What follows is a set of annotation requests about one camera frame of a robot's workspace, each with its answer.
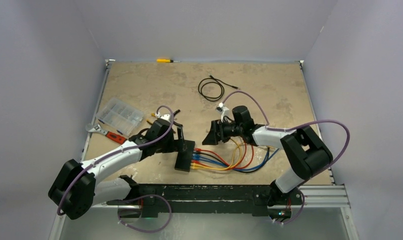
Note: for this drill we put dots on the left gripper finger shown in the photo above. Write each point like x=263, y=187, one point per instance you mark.
x=180, y=140
x=176, y=148

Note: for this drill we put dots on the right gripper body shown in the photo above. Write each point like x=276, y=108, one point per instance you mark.
x=231, y=128

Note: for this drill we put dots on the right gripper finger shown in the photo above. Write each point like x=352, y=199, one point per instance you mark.
x=226, y=136
x=213, y=137

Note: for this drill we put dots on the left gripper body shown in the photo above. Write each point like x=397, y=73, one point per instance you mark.
x=168, y=140

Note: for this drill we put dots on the black network switch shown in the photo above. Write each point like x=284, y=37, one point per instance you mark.
x=183, y=160

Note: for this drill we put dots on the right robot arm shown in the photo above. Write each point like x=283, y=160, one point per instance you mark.
x=306, y=152

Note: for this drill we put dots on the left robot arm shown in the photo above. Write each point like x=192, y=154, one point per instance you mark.
x=81, y=185

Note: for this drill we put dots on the clear plastic parts box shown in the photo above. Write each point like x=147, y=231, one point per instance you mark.
x=121, y=116

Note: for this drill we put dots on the yellow screwdriver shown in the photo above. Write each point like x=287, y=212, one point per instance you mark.
x=162, y=60

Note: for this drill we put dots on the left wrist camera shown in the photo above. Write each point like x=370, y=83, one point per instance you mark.
x=166, y=117

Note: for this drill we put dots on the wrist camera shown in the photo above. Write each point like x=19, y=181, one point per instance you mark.
x=223, y=110
x=166, y=117

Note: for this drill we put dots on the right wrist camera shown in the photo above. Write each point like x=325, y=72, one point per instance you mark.
x=223, y=110

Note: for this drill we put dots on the yellow handled pliers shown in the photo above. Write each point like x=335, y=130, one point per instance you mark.
x=174, y=114

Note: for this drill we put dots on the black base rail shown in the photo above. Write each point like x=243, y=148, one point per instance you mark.
x=211, y=199

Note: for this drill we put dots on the red handled adjustable wrench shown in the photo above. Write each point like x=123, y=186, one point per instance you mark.
x=96, y=128

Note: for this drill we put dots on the aluminium table frame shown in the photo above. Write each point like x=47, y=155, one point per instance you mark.
x=275, y=94

